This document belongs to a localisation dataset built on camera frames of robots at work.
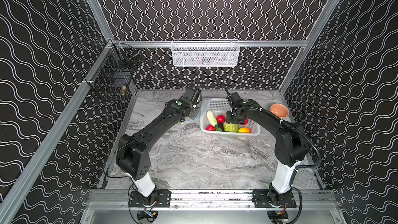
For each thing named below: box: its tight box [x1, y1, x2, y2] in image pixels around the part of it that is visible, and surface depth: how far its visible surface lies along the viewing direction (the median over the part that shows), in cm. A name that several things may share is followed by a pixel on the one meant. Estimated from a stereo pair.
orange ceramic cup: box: [269, 103, 290, 119], surface depth 105 cm
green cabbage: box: [223, 121, 239, 133], surface depth 92 cm
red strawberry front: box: [205, 124, 216, 131], surface depth 95 cm
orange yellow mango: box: [237, 127, 251, 134], surface depth 97 cm
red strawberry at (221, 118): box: [216, 114, 226, 123], surface depth 100 cm
